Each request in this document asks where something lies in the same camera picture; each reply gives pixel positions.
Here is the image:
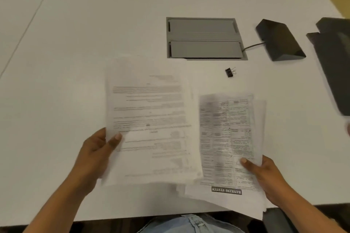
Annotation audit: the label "dark grey chair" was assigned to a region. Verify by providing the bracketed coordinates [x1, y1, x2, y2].
[262, 208, 301, 233]

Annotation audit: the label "person's left hand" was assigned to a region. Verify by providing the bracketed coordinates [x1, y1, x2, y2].
[70, 127, 123, 195]

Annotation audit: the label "white table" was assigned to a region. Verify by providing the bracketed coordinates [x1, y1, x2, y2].
[0, 0, 350, 226]

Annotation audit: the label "person's right hand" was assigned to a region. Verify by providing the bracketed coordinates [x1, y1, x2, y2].
[240, 155, 295, 209]

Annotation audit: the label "dense boxed print paper sheet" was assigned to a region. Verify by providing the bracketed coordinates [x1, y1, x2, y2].
[184, 93, 267, 214]

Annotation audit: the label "grey flip-lid cable box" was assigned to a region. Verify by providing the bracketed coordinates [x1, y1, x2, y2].
[166, 17, 249, 61]

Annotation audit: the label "black flat device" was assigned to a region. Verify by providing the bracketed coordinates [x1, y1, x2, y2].
[306, 17, 350, 117]

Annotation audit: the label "person's left forearm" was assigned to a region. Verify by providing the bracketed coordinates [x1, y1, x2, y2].
[23, 177, 98, 233]

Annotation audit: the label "grey cable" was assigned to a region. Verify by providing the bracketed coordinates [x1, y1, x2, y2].
[242, 42, 266, 51]

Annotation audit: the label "person's right forearm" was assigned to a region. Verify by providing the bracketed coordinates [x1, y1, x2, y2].
[269, 189, 348, 233]

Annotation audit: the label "black wedge-shaped device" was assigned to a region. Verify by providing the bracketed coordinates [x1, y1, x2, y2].
[256, 19, 307, 62]

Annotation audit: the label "full-width text paper sheet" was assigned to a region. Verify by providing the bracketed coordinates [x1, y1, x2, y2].
[101, 56, 204, 187]

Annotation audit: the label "light blue jeans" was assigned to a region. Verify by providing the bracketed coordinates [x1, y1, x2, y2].
[136, 213, 245, 233]

